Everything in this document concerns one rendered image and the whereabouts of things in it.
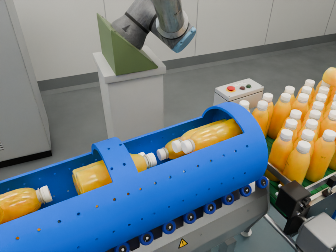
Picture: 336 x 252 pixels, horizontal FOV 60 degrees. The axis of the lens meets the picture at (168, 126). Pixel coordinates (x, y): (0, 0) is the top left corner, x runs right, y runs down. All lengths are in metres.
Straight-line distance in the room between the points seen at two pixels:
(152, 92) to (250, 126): 0.78
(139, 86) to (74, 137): 1.52
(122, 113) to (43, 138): 1.17
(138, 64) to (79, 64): 2.29
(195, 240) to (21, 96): 1.77
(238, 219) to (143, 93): 0.81
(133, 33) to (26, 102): 1.21
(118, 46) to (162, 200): 0.82
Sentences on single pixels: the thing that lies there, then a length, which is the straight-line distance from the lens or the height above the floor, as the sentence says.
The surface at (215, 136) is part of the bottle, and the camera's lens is 0.88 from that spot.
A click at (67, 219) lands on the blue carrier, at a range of 0.71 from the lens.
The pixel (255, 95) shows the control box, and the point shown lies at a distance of 1.37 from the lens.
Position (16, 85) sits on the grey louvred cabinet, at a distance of 2.36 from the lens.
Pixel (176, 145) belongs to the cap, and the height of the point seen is 1.14.
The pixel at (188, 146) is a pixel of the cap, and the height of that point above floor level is 1.18.
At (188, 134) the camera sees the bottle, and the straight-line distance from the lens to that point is 0.94.
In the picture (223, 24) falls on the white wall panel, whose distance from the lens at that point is 4.18.
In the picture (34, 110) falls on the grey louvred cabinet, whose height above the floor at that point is 0.51.
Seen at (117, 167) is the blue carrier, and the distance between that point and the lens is 0.73.
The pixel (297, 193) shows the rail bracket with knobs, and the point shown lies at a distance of 1.04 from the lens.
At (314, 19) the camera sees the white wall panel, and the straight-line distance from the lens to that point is 5.20.
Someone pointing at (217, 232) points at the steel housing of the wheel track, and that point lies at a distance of 1.06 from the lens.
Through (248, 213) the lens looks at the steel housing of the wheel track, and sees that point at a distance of 1.12.
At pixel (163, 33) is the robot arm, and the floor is 1.29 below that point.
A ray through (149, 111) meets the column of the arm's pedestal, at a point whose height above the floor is 0.85.
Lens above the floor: 1.73
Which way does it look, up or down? 36 degrees down
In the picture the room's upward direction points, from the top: straight up
